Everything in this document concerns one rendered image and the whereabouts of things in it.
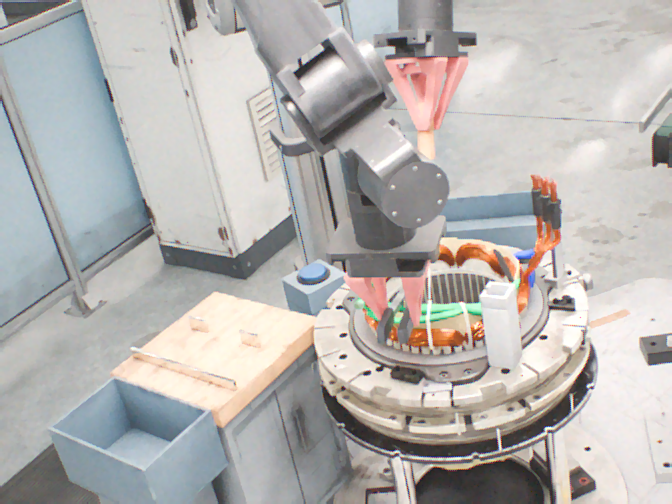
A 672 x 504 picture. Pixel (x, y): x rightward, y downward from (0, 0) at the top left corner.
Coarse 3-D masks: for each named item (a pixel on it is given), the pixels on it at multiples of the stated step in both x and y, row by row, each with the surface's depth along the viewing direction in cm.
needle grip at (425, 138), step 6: (420, 108) 97; (432, 120) 97; (432, 126) 97; (420, 132) 97; (426, 132) 97; (432, 132) 97; (420, 138) 97; (426, 138) 97; (432, 138) 97; (420, 144) 97; (426, 144) 97; (432, 144) 97; (420, 150) 97; (426, 150) 97; (432, 150) 97; (432, 156) 98
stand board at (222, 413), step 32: (224, 320) 121; (256, 320) 120; (288, 320) 119; (160, 352) 118; (192, 352) 116; (224, 352) 115; (256, 352) 114; (288, 352) 113; (160, 384) 111; (192, 384) 110; (256, 384) 109; (224, 416) 106
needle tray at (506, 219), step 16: (512, 192) 138; (528, 192) 138; (448, 208) 141; (464, 208) 141; (480, 208) 140; (496, 208) 140; (512, 208) 139; (528, 208) 139; (448, 224) 141; (464, 224) 141; (480, 224) 140; (496, 224) 139; (512, 224) 138; (528, 224) 129; (544, 224) 128; (480, 240) 131; (496, 240) 131; (512, 240) 130; (528, 240) 130
